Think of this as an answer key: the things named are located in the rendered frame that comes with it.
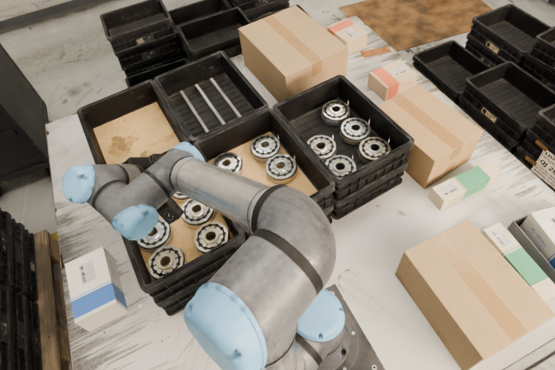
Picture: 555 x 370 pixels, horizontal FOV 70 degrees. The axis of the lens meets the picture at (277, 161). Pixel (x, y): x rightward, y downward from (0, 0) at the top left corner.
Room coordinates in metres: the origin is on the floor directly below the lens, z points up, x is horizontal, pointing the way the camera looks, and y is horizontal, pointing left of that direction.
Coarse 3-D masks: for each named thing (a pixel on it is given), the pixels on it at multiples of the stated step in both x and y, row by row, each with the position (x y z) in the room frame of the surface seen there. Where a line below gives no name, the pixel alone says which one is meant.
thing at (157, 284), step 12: (240, 228) 0.54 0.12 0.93; (228, 240) 0.51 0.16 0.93; (240, 240) 0.51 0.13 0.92; (132, 252) 0.51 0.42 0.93; (216, 252) 0.48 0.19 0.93; (132, 264) 0.47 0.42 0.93; (192, 264) 0.45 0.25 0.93; (168, 276) 0.43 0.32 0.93; (180, 276) 0.43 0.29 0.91; (144, 288) 0.40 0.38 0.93; (156, 288) 0.41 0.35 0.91
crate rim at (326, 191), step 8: (264, 112) 0.98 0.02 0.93; (272, 112) 0.97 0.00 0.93; (248, 120) 0.95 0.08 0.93; (280, 120) 0.93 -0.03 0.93; (224, 128) 0.93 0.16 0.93; (232, 128) 0.92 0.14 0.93; (288, 128) 0.89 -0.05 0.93; (208, 136) 0.90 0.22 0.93; (296, 144) 0.82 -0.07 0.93; (200, 152) 0.83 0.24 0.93; (304, 152) 0.78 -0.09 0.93; (312, 160) 0.74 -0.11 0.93; (320, 168) 0.70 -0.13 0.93; (328, 176) 0.67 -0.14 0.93; (320, 192) 0.62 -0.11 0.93; (328, 192) 0.62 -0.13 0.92; (248, 232) 0.52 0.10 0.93
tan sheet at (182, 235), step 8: (160, 216) 0.68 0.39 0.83; (216, 216) 0.65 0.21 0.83; (176, 224) 0.64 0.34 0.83; (184, 224) 0.64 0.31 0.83; (224, 224) 0.62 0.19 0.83; (176, 232) 0.61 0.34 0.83; (184, 232) 0.61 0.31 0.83; (192, 232) 0.60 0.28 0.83; (176, 240) 0.58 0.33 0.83; (184, 240) 0.58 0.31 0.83; (192, 240) 0.58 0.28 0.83; (184, 248) 0.55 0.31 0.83; (192, 248) 0.55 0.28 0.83; (144, 256) 0.55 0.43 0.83; (192, 256) 0.52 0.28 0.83; (152, 280) 0.47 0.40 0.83
